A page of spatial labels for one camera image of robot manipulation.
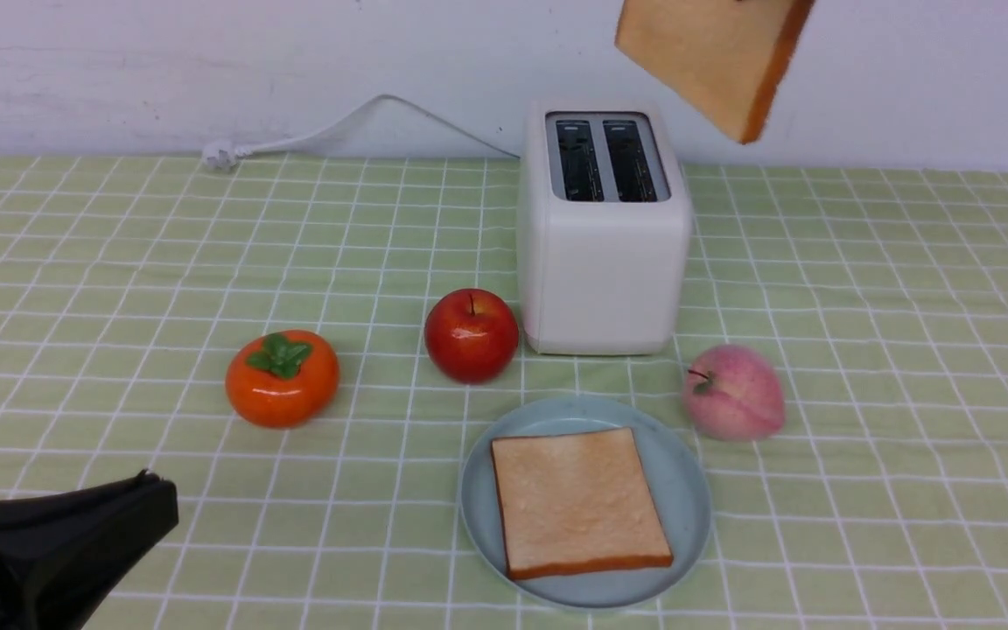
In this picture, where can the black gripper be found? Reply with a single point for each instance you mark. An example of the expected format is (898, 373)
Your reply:
(61, 555)

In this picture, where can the toast slice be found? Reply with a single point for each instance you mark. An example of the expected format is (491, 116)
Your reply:
(725, 58)
(576, 503)

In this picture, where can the white two-slot toaster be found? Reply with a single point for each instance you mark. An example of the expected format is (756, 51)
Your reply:
(603, 225)

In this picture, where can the orange persimmon with green leaf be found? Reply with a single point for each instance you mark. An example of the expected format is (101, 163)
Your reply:
(283, 379)

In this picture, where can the red apple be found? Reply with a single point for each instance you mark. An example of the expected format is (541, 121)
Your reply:
(471, 335)

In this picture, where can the light blue round plate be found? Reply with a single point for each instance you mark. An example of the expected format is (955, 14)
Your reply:
(681, 494)

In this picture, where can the pink peach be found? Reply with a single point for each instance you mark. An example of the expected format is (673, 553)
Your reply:
(733, 393)

